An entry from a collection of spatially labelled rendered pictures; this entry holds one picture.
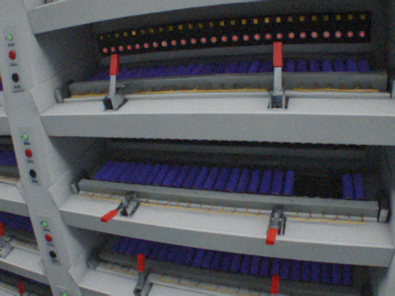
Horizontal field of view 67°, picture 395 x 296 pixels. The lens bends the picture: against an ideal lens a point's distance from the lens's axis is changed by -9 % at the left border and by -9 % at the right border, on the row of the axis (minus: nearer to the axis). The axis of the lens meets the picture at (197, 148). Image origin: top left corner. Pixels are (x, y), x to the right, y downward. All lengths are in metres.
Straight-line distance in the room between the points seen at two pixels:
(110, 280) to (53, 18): 0.54
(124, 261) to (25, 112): 0.38
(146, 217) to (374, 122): 0.40
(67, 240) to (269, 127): 0.48
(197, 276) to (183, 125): 0.33
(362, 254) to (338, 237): 0.05
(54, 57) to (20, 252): 0.53
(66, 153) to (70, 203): 0.10
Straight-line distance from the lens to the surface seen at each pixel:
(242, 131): 0.47
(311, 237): 0.52
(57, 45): 0.70
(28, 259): 0.93
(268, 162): 0.63
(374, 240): 0.53
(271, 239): 0.45
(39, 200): 0.73
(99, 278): 0.78
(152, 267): 0.72
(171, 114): 0.49
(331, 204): 0.54
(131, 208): 0.60
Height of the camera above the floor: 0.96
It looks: 16 degrees down
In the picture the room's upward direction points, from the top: 4 degrees counter-clockwise
